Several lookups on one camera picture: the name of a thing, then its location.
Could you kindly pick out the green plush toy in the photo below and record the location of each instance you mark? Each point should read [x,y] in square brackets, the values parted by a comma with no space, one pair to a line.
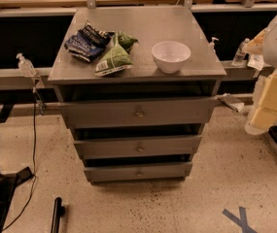
[126,41]

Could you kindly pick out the small pump bottle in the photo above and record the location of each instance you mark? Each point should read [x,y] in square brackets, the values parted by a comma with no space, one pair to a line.
[214,40]

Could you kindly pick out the black bar on floor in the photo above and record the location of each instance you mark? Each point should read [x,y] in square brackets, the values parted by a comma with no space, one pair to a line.
[58,212]

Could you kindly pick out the blue chip bag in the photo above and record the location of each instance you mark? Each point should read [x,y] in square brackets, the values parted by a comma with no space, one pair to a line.
[88,42]

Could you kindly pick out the grey top drawer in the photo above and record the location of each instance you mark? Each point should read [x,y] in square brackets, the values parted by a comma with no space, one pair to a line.
[138,112]

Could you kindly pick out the clear water bottle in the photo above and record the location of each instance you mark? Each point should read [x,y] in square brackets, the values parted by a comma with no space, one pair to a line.
[240,54]

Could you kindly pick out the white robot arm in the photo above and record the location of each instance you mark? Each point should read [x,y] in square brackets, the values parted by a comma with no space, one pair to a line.
[263,114]

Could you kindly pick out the white bowl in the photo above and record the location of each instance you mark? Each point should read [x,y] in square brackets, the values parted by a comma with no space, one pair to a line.
[170,56]

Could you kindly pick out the folded cloth on rail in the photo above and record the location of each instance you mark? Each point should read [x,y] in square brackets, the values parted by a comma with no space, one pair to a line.
[232,102]

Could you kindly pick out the white wipes packet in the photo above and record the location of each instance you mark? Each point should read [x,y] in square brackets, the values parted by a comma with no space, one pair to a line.
[255,61]

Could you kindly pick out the hand sanitizer pump bottle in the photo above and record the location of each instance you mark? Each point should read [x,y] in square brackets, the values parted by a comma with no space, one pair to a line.
[25,66]

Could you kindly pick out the grey drawer cabinet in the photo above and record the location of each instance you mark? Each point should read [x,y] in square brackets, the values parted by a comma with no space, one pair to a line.
[74,80]

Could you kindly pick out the grey bottom drawer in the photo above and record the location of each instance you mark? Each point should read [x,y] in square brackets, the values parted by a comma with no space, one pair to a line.
[138,172]

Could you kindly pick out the grey middle drawer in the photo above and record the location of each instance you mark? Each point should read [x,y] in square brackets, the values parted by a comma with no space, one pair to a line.
[137,146]

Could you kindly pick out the green chip bag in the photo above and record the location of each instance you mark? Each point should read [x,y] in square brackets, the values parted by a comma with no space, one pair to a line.
[116,59]

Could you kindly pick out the grey drawer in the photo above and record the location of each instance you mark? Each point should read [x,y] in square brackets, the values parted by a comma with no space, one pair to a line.
[137,146]
[138,112]
[138,172]

